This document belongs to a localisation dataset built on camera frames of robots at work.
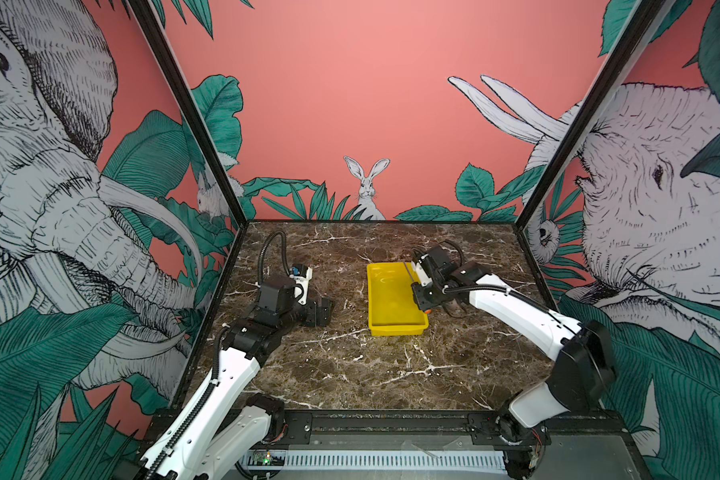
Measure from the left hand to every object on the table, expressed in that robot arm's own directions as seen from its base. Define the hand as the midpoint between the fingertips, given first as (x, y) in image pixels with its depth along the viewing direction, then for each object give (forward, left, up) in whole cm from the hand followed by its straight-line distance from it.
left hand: (319, 297), depth 76 cm
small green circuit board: (-32, +14, -19) cm, 40 cm away
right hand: (+3, -26, -6) cm, 27 cm away
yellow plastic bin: (+7, -21, -20) cm, 30 cm away
